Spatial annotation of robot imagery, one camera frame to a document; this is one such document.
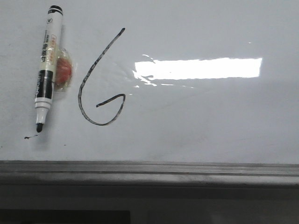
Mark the black and white whiteboard marker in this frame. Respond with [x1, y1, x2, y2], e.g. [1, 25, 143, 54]
[35, 5, 63, 133]

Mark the red round magnet with tape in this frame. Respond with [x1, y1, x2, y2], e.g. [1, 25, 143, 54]
[54, 49, 73, 91]

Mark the grey aluminium whiteboard frame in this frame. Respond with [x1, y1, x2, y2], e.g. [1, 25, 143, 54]
[0, 161, 299, 188]

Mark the white whiteboard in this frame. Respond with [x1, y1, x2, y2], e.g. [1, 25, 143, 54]
[0, 0, 299, 164]

